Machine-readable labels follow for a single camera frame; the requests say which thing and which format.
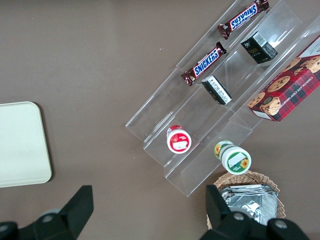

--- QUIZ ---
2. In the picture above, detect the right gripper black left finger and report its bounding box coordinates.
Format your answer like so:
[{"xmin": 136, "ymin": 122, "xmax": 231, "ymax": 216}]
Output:
[{"xmin": 0, "ymin": 184, "xmax": 95, "ymax": 240}]

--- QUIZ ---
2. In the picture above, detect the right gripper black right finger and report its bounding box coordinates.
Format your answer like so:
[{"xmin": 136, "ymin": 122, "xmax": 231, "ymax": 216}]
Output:
[{"xmin": 199, "ymin": 184, "xmax": 311, "ymax": 240}]

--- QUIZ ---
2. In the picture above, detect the light wicker basket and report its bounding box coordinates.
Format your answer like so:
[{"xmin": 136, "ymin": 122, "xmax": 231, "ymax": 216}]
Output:
[{"xmin": 206, "ymin": 172, "xmax": 286, "ymax": 231}]

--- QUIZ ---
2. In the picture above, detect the beige plastic tray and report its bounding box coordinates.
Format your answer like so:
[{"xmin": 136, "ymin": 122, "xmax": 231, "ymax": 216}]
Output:
[{"xmin": 0, "ymin": 101, "xmax": 53, "ymax": 188}]

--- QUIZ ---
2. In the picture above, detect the silver foil wrapped packet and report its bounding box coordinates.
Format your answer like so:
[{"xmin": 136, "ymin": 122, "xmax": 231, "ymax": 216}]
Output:
[
  {"xmin": 219, "ymin": 184, "xmax": 280, "ymax": 201},
  {"xmin": 219, "ymin": 193, "xmax": 278, "ymax": 227}
]

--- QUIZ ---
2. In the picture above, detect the green lidded sunflower cup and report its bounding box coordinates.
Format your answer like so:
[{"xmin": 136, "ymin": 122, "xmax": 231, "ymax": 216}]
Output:
[{"xmin": 213, "ymin": 139, "xmax": 252, "ymax": 175}]

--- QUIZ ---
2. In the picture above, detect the red lidded yogurt cup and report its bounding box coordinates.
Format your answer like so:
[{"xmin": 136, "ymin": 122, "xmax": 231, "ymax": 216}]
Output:
[{"xmin": 166, "ymin": 124, "xmax": 193, "ymax": 155}]

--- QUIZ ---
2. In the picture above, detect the clear acrylic stepped shelf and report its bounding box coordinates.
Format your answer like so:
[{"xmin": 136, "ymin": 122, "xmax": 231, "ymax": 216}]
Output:
[{"xmin": 124, "ymin": 0, "xmax": 320, "ymax": 198}]

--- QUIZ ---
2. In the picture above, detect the small black carton box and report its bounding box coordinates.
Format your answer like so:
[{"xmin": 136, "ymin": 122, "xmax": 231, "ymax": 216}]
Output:
[
  {"xmin": 240, "ymin": 31, "xmax": 279, "ymax": 65},
  {"xmin": 201, "ymin": 75, "xmax": 233, "ymax": 105}
]

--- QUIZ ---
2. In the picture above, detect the red plaid cookie box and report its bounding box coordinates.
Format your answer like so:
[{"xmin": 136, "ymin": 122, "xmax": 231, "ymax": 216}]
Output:
[{"xmin": 246, "ymin": 34, "xmax": 320, "ymax": 123}]

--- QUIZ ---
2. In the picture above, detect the Snickers chocolate bar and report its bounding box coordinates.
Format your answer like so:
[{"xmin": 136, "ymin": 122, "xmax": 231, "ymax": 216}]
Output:
[
  {"xmin": 181, "ymin": 41, "xmax": 228, "ymax": 87},
  {"xmin": 217, "ymin": 0, "xmax": 271, "ymax": 41}
]

